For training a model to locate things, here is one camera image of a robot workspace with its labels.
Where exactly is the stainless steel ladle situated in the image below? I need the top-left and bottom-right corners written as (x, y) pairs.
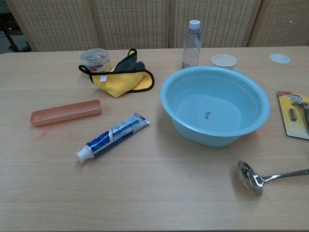
top-left (237, 160), bottom-right (309, 196)

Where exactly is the clear plastic water bottle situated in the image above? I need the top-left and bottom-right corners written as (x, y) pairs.
top-left (182, 19), bottom-right (202, 70)

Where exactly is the blue white toothpaste tube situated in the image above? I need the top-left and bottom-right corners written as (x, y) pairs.
top-left (76, 112), bottom-right (151, 164)

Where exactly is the yellow grey microfibre cloth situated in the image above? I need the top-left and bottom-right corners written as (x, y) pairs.
top-left (78, 48), bottom-right (155, 99)

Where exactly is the light blue plastic basin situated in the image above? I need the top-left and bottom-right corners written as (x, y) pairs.
top-left (160, 65), bottom-right (271, 147)

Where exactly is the clear round plastic jar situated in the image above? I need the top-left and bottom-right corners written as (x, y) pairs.
top-left (80, 48), bottom-right (113, 73)

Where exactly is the white paper cup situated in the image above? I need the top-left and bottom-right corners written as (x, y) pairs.
top-left (211, 54), bottom-right (238, 71)

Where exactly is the pink plastic toothbrush case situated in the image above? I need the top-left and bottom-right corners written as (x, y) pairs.
top-left (29, 99), bottom-right (103, 127)

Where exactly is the woven rattan folding screen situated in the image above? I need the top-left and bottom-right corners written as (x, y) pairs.
top-left (5, 0), bottom-right (309, 52)

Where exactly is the round white table grommet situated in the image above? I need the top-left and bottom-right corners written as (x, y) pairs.
top-left (269, 53), bottom-right (292, 64)

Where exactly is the yellow razor blister pack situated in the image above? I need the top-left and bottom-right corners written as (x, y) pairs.
top-left (277, 91), bottom-right (309, 140)

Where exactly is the black chair base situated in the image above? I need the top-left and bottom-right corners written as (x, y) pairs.
top-left (0, 9), bottom-right (32, 52)

